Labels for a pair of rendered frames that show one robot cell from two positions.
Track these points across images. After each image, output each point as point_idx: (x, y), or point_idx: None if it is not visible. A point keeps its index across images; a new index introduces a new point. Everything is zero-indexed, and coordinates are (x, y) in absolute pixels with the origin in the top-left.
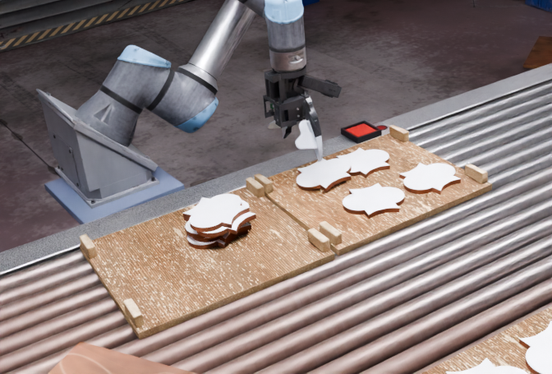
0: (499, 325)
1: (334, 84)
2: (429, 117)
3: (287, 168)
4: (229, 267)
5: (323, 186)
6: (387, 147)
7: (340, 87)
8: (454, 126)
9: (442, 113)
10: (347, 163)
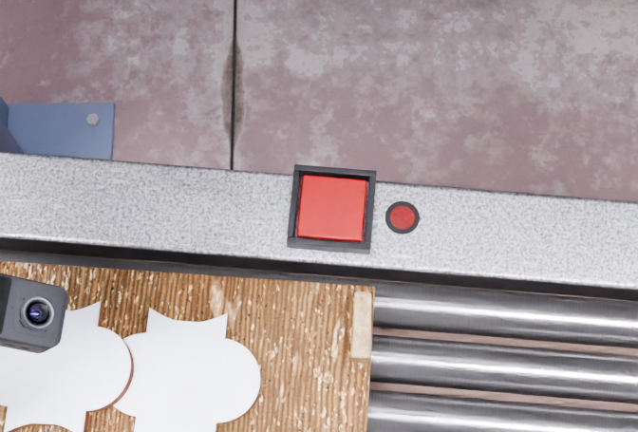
0: None
1: (34, 330)
2: (545, 264)
3: (63, 230)
4: None
5: (6, 420)
6: (298, 349)
7: (46, 347)
8: (574, 340)
9: (596, 267)
10: (116, 384)
